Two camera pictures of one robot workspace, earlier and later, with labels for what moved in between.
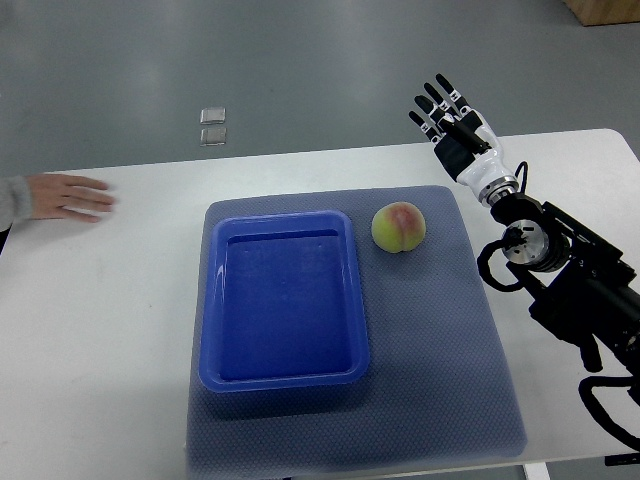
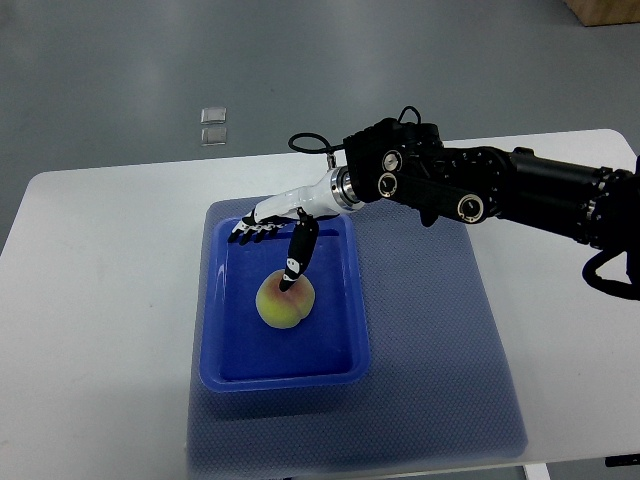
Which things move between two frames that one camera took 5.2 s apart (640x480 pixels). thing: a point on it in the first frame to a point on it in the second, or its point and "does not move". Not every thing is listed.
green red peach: (398, 226) to (285, 309)
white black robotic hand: (465, 144) to (332, 193)
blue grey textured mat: (439, 386) does not move
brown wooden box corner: (596, 12) does not move
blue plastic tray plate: (282, 304) does not move
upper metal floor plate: (213, 115) does not move
